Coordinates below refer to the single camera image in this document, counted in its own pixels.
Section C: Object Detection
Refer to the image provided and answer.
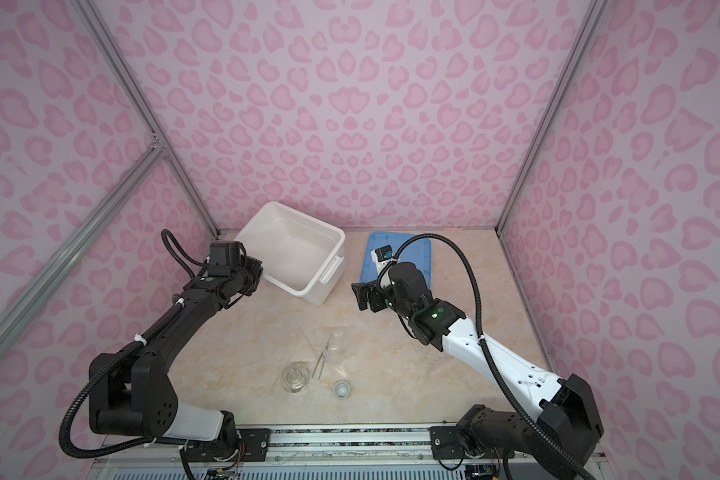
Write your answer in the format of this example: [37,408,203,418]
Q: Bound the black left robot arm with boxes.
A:
[89,241,263,450]

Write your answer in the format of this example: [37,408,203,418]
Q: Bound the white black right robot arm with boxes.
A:
[351,262,604,479]

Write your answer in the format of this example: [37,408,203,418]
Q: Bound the blue plastic bin lid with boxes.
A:
[360,232,432,287]

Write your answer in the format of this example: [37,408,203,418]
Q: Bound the white plastic storage bin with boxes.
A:
[236,201,347,306]

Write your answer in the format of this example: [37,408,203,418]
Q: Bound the small glass beaker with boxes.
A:
[323,332,345,366]

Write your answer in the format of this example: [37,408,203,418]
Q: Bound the glass stirring rod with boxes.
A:
[312,351,325,378]

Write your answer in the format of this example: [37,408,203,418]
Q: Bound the small round glass dish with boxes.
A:
[333,380,351,400]

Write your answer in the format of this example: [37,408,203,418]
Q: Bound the glass conical flask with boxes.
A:
[280,361,312,393]

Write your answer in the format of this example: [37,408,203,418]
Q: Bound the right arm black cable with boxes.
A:
[376,233,595,480]

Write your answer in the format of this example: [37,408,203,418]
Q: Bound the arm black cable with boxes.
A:
[58,229,211,460]
[376,233,595,480]

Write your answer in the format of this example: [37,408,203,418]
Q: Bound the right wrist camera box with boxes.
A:
[371,245,394,271]

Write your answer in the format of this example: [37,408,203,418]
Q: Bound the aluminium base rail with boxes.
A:
[88,423,550,479]

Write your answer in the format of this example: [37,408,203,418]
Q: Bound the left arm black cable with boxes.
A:
[58,229,211,460]

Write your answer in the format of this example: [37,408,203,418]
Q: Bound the left rear corner post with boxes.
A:
[69,0,221,239]

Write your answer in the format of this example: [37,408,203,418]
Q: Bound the left aluminium frame beam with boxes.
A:
[0,142,165,361]

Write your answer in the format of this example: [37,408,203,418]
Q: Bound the aluminium corner frame post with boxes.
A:
[495,0,612,238]

